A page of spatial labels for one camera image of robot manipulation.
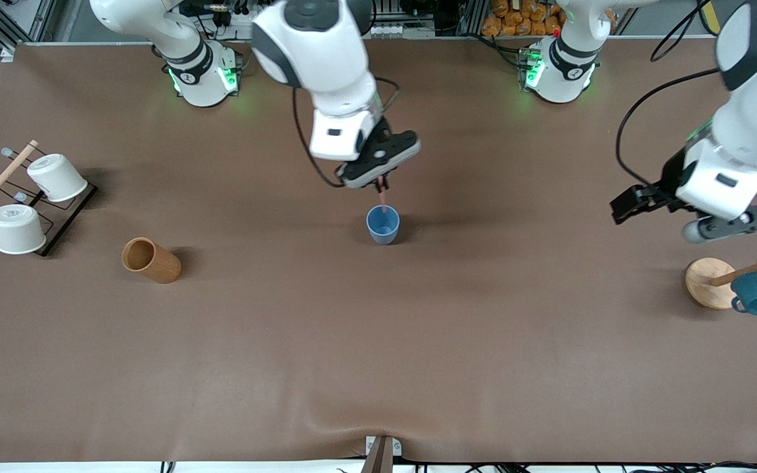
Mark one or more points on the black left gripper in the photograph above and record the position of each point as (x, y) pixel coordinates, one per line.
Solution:
(670, 179)

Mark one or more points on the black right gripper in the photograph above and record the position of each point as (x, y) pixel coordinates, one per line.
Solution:
(382, 182)

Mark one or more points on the pink chopstick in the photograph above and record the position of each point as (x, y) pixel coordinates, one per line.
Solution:
(384, 201)

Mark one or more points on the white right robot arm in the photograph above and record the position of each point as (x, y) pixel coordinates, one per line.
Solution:
(326, 59)

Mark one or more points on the wooden mug tree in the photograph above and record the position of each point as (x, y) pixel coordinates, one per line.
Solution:
(707, 289)

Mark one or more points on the white power strip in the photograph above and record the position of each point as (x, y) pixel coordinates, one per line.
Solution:
(237, 26)

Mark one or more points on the blue plastic cup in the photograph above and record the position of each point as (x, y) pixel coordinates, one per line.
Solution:
(378, 234)

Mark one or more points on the wooden cylinder cup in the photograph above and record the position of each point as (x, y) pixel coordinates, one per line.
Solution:
(161, 266)

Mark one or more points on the white cup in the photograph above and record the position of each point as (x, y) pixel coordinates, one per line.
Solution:
(60, 177)
(17, 230)

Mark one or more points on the white terminal block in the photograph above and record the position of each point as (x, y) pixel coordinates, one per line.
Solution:
(385, 29)

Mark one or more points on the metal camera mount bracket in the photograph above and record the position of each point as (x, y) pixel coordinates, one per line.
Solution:
(382, 460)

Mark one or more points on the orange bread pile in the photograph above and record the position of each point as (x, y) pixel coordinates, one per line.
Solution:
(516, 20)

